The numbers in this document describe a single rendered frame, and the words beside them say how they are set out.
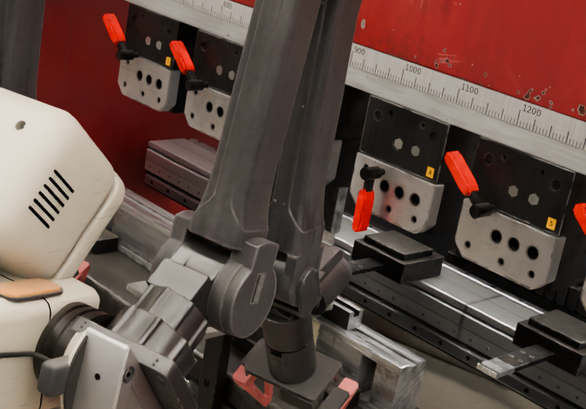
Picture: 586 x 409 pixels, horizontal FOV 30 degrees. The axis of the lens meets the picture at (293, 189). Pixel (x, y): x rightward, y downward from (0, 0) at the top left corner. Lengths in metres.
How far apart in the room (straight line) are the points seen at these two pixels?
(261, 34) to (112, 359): 0.33
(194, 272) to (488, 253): 0.53
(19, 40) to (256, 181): 0.44
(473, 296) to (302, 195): 0.81
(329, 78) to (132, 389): 0.37
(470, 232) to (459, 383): 2.44
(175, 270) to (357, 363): 0.67
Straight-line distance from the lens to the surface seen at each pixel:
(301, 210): 1.14
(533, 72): 1.41
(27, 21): 1.38
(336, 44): 1.11
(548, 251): 1.41
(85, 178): 1.06
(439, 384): 3.85
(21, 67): 1.39
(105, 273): 2.00
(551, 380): 1.79
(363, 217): 1.55
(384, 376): 1.64
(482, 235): 1.46
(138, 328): 1.00
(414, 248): 1.91
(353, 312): 1.69
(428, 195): 1.51
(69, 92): 2.42
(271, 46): 1.03
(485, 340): 1.85
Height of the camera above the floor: 1.66
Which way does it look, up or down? 17 degrees down
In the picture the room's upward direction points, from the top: 10 degrees clockwise
